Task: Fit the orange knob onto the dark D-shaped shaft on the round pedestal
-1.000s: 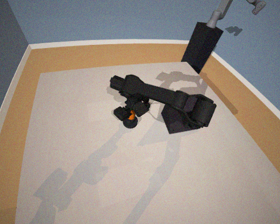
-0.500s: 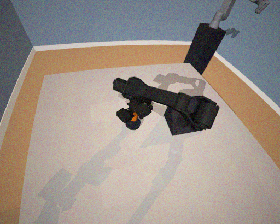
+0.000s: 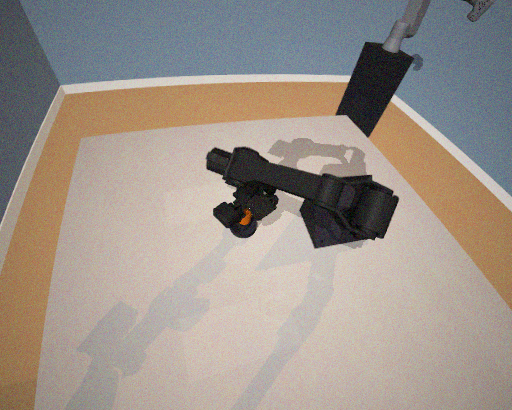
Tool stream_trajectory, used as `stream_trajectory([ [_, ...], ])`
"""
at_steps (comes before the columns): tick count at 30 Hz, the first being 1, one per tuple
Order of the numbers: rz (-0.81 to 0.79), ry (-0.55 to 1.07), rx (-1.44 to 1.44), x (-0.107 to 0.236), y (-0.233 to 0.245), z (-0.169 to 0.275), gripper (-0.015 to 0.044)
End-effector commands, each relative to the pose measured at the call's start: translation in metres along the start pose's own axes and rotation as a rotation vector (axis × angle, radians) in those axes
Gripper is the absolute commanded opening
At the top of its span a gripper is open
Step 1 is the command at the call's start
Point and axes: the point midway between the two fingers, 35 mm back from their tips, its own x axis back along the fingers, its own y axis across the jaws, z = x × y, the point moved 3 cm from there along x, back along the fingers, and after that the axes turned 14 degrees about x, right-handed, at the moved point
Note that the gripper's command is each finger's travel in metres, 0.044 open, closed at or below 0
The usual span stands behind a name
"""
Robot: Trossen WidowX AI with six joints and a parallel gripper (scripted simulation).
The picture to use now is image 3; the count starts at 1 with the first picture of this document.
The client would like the orange knob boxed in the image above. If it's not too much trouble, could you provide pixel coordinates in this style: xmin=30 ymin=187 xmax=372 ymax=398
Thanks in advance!
xmin=240 ymin=208 xmax=252 ymax=225

